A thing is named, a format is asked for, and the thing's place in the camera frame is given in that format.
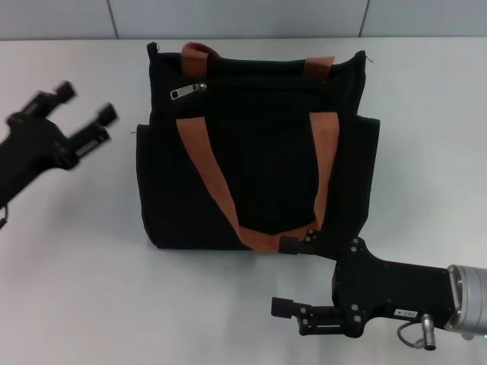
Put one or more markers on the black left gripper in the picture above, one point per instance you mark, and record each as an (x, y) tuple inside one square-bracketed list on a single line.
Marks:
[(30, 152)]

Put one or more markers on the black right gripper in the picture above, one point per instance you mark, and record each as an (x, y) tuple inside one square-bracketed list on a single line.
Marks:
[(380, 289)]

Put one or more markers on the silver zipper pull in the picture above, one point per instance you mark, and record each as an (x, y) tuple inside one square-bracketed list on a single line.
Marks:
[(186, 91)]

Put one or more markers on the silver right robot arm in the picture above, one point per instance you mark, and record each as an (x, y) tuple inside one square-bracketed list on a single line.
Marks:
[(472, 300)]

